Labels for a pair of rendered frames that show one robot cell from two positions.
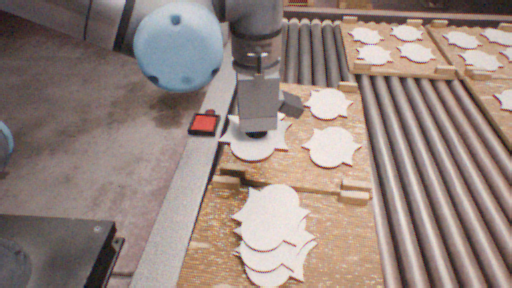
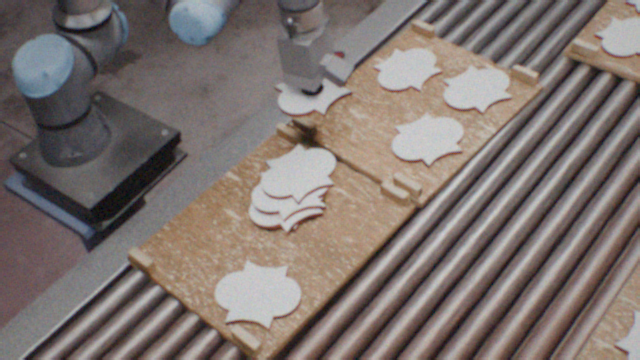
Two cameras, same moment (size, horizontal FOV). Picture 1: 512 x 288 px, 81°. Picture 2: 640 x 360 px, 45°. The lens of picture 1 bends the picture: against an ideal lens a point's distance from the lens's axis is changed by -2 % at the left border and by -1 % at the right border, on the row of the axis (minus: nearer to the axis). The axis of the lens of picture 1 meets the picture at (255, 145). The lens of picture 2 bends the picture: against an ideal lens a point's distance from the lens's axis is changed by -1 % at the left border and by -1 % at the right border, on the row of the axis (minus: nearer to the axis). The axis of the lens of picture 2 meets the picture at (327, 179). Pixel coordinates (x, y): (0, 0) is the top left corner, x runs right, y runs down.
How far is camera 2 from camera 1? 1.01 m
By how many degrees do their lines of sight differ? 27
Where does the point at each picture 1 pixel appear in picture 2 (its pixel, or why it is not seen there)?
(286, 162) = (366, 138)
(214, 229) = (253, 170)
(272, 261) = (272, 206)
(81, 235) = (151, 132)
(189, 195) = (256, 135)
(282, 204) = (314, 168)
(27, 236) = (115, 118)
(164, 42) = (180, 19)
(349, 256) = (346, 237)
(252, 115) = (292, 71)
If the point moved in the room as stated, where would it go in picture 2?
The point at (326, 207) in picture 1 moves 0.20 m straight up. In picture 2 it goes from (365, 193) to (357, 115)
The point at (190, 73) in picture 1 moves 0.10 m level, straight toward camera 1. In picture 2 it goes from (193, 36) to (164, 78)
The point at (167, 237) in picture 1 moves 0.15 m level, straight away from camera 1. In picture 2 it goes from (216, 163) to (225, 112)
